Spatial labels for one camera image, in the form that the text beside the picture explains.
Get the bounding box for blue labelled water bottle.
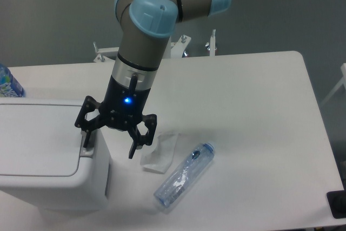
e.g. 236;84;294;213
1;64;25;97

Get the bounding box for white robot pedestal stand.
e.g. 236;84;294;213
93;29;218;63

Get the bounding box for empty clear plastic bottle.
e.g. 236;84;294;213
154;142;215;208

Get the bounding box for crumpled white paper wrapper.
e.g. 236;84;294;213
140;132;179;174

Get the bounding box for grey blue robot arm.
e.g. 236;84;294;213
75;0;231;157

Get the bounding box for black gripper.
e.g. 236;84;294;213
74;75;158;160

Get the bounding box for black device at table edge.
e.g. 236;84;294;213
327;190;345;219

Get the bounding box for white push-lid trash can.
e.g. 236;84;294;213
1;97;112;210

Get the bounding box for white frame at right edge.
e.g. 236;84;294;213
321;63;345;106

